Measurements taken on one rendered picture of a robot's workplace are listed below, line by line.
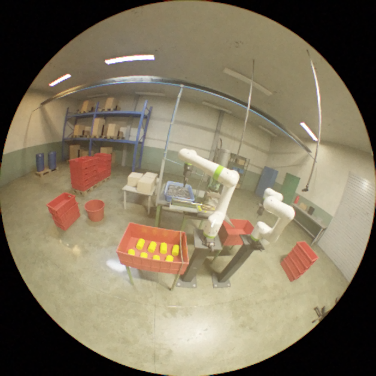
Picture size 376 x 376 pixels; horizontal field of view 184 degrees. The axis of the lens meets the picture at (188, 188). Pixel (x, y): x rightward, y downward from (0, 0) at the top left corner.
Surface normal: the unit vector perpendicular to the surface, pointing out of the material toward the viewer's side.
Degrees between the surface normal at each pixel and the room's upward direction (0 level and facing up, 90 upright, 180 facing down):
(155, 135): 90
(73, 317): 0
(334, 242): 90
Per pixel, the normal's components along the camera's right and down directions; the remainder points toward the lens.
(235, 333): 0.22, -0.92
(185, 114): 0.08, 0.36
